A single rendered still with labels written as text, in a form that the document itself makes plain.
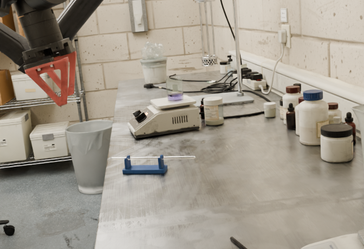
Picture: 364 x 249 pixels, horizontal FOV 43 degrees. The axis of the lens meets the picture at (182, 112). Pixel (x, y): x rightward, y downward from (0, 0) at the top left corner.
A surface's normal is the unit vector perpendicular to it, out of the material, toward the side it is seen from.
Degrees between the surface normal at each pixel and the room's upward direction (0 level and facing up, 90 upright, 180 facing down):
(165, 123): 90
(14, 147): 92
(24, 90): 92
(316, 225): 0
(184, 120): 90
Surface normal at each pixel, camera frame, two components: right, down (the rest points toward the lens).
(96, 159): 0.33, 0.25
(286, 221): -0.09, -0.97
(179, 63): 0.11, 0.21
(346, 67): -0.99, 0.11
